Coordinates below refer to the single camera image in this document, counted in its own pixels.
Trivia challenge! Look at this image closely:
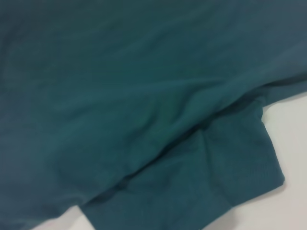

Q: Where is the teal blue t-shirt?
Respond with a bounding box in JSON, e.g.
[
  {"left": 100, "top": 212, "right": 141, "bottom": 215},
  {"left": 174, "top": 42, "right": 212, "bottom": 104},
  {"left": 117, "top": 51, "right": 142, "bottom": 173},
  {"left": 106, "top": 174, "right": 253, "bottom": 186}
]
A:
[{"left": 0, "top": 0, "right": 307, "bottom": 230}]

